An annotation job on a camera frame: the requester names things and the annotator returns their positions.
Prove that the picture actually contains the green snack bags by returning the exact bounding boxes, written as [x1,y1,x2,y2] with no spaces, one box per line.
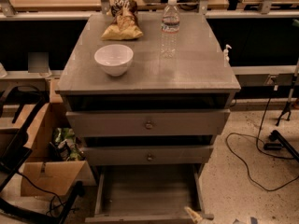
[49,128,84,161]

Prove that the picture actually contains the grey drawer cabinet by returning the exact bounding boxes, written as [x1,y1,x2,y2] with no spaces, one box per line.
[55,11,242,179]

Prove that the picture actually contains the grey drawer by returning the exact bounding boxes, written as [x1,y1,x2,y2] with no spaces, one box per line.
[85,164,214,224]
[66,109,230,137]
[83,146,213,166]

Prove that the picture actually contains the open cardboard box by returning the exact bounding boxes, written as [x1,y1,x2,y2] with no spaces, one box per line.
[0,78,96,198]

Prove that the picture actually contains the white ceramic bowl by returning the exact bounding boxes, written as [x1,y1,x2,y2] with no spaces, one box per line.
[94,44,134,77]

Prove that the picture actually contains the grey top drawer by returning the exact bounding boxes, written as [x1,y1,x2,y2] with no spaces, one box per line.
[66,109,230,137]

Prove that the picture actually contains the tripod stand right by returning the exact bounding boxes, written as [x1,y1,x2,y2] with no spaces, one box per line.
[276,59,299,126]

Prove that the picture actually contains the black floor cable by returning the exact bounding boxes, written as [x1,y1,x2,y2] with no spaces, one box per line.
[224,77,299,192]

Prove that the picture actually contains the small white pump bottle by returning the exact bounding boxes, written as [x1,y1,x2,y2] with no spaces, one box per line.
[223,44,232,62]

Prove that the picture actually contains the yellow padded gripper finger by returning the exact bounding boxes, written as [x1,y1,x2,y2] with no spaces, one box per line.
[184,206,204,224]

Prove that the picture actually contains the clear plastic water bottle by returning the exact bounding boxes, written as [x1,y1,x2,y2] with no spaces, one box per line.
[161,0,180,58]

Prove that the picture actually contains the yellow chip bag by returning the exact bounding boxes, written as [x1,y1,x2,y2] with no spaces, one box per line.
[101,0,143,40]

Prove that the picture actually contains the black stand leg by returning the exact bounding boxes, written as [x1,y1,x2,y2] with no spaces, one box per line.
[263,130,299,162]

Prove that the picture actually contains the grey bottom drawer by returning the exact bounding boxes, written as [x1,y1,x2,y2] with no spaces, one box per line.
[85,164,214,224]

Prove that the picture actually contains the grey middle drawer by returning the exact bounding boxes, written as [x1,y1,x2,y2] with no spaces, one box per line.
[83,146,213,166]

